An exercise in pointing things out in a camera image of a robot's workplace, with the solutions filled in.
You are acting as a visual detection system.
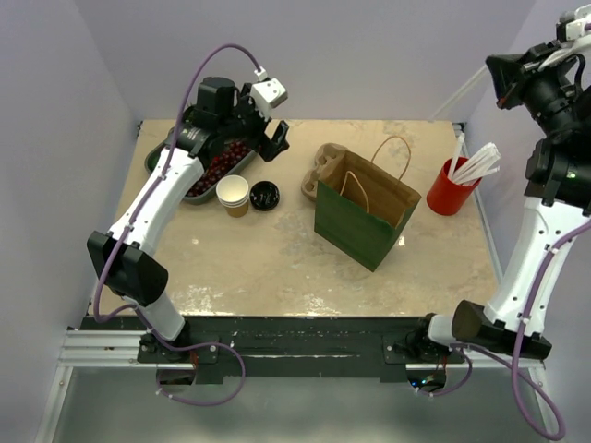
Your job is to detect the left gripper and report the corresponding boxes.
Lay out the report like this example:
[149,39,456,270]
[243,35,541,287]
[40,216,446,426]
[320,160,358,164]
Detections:
[220,84,289,161]

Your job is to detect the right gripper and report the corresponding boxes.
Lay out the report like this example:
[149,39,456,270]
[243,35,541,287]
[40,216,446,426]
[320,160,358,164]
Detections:
[488,36,582,137]

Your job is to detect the green paper bag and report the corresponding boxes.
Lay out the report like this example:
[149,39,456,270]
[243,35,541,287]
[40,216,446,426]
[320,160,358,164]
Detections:
[314,135,421,271]

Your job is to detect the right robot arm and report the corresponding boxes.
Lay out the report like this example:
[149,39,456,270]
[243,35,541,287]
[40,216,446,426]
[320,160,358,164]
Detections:
[411,37,590,363]

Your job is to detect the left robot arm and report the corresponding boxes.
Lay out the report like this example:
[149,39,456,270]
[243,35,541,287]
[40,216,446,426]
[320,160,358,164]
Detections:
[87,73,289,362]

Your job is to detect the purple grapes bunch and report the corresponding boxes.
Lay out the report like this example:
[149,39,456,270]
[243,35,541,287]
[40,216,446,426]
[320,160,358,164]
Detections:
[186,139,252,198]

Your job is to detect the stack of paper cups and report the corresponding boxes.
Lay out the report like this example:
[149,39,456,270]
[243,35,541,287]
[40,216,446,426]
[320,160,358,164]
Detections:
[216,175,250,218]

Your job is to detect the stack of black lids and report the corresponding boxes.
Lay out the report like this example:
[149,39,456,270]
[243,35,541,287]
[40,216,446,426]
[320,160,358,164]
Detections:
[249,181,281,211]

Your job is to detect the stack of cup carriers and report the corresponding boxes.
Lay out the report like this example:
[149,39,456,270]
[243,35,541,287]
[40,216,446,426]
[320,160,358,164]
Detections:
[300,143,347,202]

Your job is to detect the red straw cup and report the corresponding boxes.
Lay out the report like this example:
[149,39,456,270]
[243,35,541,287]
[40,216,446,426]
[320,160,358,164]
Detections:
[426,159,480,216]

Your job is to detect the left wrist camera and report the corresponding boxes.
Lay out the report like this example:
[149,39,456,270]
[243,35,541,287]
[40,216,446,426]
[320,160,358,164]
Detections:
[249,66,288,121]

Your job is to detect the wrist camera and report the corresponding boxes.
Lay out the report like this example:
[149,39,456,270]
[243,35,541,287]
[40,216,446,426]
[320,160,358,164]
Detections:
[556,4,590,47]
[249,66,288,121]

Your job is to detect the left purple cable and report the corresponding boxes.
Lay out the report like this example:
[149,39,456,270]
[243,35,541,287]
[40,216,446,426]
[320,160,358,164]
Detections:
[92,43,269,323]

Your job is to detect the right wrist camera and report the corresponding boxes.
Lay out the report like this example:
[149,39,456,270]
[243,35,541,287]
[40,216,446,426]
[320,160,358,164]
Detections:
[556,4,590,47]

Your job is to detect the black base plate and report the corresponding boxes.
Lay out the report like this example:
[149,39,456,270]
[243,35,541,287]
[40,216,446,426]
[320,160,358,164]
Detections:
[81,316,462,385]

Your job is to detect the aluminium rail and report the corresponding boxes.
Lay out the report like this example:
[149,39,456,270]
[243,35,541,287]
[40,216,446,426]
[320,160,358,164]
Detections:
[58,329,142,368]

